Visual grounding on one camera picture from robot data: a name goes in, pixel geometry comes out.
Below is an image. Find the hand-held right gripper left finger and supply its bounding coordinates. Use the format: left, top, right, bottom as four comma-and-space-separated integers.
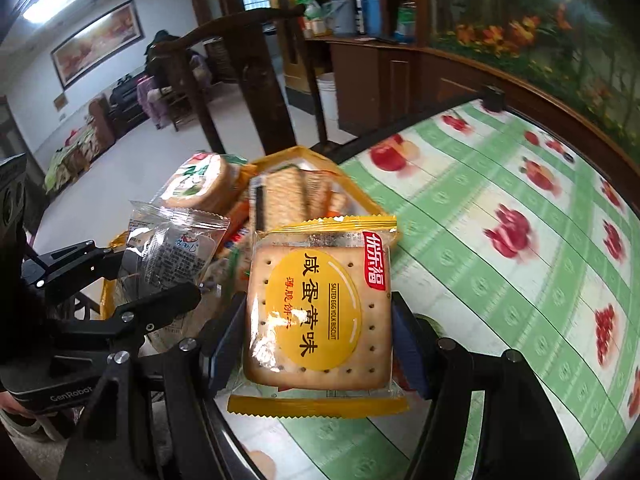
59, 294, 249, 480

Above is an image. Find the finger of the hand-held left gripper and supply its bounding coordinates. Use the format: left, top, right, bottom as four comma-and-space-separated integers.
21, 240, 127, 302
64, 281, 202, 347

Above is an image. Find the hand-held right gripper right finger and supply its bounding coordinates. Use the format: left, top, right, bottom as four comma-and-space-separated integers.
391, 293, 597, 480

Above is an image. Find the clear packet of dark snack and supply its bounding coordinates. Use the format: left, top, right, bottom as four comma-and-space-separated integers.
117, 200, 232, 311

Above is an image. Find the yellow cracker packet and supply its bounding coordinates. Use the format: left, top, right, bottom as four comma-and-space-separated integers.
227, 215, 408, 418

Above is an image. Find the round cracker packet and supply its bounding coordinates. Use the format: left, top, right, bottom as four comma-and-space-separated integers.
162, 152, 246, 213

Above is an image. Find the brown cracker orange-edged packet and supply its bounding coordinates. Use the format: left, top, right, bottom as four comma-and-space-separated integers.
249, 167, 311, 233

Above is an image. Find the yellow cardboard box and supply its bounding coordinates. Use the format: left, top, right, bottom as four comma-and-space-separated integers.
100, 145, 397, 321

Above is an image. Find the person's left hand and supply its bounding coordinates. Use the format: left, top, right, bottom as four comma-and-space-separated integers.
0, 394, 67, 442

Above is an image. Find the fruit print tablecloth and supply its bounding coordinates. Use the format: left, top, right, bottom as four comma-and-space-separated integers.
240, 102, 640, 480

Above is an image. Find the floral cloth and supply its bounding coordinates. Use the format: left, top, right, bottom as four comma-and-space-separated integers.
45, 130, 101, 191

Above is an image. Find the brown sofa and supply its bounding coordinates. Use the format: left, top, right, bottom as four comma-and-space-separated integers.
87, 97, 116, 151

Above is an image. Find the pink garment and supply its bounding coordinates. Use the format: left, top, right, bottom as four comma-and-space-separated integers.
137, 75, 169, 129

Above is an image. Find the black garment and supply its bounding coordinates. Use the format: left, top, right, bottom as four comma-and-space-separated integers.
145, 30, 174, 59

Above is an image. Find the dark wooden chair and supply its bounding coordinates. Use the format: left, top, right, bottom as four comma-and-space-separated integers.
150, 5, 332, 162

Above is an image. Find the small black box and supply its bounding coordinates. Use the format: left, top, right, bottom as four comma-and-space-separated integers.
481, 85, 506, 114

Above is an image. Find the white bucket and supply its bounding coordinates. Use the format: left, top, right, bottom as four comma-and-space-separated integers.
316, 72, 341, 121

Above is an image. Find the wooden cabinet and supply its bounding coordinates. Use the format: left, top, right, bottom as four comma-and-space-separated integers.
327, 35, 427, 134

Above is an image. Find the clear water bottle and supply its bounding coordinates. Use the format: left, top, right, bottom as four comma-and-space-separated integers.
397, 2, 419, 44

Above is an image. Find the blue thermos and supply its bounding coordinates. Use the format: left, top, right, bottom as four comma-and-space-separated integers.
362, 0, 384, 37

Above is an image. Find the artificial flower planter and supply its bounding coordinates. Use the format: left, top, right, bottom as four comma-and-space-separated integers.
430, 0, 640, 152

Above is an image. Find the grey kettle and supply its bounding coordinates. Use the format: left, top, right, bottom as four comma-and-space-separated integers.
330, 0, 356, 36

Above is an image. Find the framed wall painting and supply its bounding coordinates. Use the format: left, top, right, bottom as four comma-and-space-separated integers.
50, 0, 146, 91

